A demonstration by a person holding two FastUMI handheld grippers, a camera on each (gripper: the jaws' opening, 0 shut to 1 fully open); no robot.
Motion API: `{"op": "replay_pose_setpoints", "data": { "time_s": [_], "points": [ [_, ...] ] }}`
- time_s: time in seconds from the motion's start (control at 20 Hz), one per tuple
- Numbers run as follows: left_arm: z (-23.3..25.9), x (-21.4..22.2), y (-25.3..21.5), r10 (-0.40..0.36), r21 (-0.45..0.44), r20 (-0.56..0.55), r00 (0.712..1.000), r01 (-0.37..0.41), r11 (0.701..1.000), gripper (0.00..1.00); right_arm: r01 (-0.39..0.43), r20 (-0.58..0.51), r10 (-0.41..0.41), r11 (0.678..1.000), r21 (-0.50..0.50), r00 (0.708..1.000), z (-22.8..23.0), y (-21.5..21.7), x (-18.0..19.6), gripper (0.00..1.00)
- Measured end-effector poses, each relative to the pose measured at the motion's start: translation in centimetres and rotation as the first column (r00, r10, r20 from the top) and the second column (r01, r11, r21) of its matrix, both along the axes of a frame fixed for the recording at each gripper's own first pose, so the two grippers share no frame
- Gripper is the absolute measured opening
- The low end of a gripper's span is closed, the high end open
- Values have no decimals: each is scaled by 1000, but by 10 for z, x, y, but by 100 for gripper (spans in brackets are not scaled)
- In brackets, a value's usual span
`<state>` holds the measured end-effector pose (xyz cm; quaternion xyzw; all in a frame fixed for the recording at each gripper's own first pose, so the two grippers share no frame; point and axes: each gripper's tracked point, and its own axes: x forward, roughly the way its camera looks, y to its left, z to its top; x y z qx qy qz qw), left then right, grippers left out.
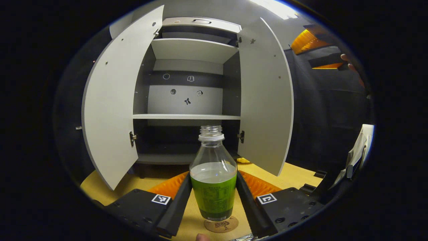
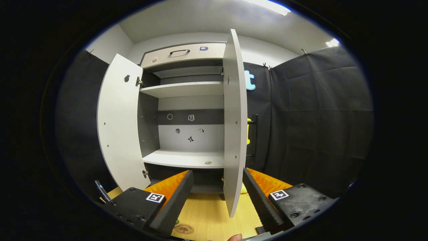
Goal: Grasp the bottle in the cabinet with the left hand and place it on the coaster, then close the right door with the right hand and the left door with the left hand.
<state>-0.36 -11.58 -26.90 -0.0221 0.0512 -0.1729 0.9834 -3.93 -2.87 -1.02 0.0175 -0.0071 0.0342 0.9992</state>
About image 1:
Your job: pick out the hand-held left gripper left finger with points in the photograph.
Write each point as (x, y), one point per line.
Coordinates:
(177, 207)

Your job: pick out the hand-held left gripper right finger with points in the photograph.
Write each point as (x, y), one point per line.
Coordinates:
(250, 211)

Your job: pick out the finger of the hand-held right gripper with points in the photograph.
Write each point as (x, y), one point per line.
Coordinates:
(306, 42)
(326, 59)

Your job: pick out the round cork coaster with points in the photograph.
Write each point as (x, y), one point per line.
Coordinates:
(222, 226)

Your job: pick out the green label plastic bottle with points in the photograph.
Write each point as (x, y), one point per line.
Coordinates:
(214, 194)

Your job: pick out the white cabinet door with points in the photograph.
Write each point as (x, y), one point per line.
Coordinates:
(267, 100)
(113, 100)

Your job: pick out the white and grey cabinet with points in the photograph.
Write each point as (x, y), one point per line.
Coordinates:
(184, 100)

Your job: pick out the white cabinet shelf board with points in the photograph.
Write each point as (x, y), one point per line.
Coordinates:
(184, 116)
(194, 50)

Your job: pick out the white cabinet drawer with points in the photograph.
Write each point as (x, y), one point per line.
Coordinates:
(180, 22)

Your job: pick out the long ceiling light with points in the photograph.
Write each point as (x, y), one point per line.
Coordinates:
(277, 8)

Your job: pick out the black backdrop cloth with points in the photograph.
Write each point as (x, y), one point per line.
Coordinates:
(70, 110)
(327, 117)

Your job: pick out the black table clamp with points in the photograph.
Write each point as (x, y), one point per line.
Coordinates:
(307, 189)
(320, 174)

